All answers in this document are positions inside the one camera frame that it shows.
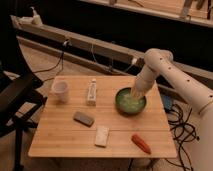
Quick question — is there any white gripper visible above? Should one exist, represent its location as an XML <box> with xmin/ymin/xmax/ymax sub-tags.
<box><xmin>131</xmin><ymin>76</ymin><xmax>154</xmax><ymax>99</ymax></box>

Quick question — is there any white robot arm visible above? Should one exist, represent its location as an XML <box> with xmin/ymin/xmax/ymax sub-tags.
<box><xmin>131</xmin><ymin>48</ymin><xmax>213</xmax><ymax>171</ymax></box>

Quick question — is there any blue box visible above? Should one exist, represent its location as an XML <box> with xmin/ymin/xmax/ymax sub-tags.
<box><xmin>161</xmin><ymin>94</ymin><xmax>173</xmax><ymax>110</ymax></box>

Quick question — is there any green bowl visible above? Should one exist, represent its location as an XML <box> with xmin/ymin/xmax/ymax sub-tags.
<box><xmin>115</xmin><ymin>87</ymin><xmax>146</xmax><ymax>115</ymax></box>

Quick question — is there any white tube bottle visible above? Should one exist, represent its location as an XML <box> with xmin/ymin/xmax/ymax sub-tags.
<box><xmin>86</xmin><ymin>79</ymin><xmax>97</xmax><ymax>106</ymax></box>

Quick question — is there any red toy carrot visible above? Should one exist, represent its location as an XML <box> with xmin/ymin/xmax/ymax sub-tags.
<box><xmin>131</xmin><ymin>134</ymin><xmax>151</xmax><ymax>154</ymax></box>

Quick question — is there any white rectangular block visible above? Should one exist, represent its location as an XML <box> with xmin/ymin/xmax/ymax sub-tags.
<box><xmin>95</xmin><ymin>126</ymin><xmax>109</xmax><ymax>147</ymax></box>

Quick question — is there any grey rectangular sponge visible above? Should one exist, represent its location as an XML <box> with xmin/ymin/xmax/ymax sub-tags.
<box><xmin>73</xmin><ymin>111</ymin><xmax>94</xmax><ymax>127</ymax></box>

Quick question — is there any white plastic cup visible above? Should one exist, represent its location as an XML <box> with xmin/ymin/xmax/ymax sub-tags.
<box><xmin>51</xmin><ymin>81</ymin><xmax>69</xmax><ymax>103</ymax></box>

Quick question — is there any white spray bottle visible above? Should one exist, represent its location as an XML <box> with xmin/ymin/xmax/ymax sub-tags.
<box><xmin>17</xmin><ymin>6</ymin><xmax>43</xmax><ymax>28</ymax></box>

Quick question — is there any black chair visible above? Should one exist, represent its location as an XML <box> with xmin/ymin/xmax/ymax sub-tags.
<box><xmin>0</xmin><ymin>0</ymin><xmax>47</xmax><ymax>171</ymax></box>

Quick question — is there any black cable bundle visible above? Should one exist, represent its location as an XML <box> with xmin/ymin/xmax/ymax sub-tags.
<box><xmin>165</xmin><ymin>103</ymin><xmax>200</xmax><ymax>169</ymax></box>

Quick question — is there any black hanging cable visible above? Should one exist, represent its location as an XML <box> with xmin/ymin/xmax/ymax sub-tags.
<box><xmin>32</xmin><ymin>39</ymin><xmax>72</xmax><ymax>75</ymax></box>

